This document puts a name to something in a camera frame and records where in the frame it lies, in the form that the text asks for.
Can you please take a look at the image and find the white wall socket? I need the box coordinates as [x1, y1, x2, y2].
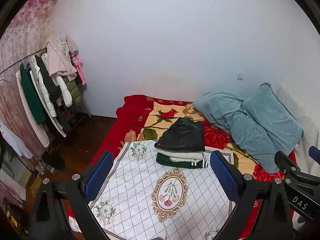
[237, 73, 244, 81]

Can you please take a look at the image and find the red floral blanket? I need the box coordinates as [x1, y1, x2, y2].
[66, 94, 298, 240]

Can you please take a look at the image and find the black leather jacket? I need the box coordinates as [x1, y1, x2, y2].
[155, 118, 205, 152]

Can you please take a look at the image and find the metal clothes rack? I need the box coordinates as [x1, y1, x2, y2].
[1, 48, 92, 175]

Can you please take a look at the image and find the pink floral curtain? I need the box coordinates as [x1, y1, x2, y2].
[0, 0, 58, 160]

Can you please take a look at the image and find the white knitted cover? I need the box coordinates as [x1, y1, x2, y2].
[278, 87, 319, 177]

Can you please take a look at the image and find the white puffer jacket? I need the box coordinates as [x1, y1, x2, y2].
[31, 54, 73, 118]

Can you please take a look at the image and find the green hanging garment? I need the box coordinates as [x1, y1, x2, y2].
[20, 64, 46, 125]

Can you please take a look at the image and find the olive puffer jacket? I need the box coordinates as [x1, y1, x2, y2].
[62, 76, 82, 106]

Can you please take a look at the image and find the black hanging coat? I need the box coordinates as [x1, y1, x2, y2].
[35, 55, 72, 134]

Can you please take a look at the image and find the white hanging shirt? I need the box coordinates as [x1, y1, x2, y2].
[1, 122, 33, 159]

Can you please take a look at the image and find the green striped folded garment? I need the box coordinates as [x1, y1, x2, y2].
[156, 153, 208, 169]

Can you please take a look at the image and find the pink plastic hanger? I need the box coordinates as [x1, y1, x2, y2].
[72, 56, 86, 86]

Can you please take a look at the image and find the white quilted floral mat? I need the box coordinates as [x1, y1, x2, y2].
[88, 140, 235, 239]

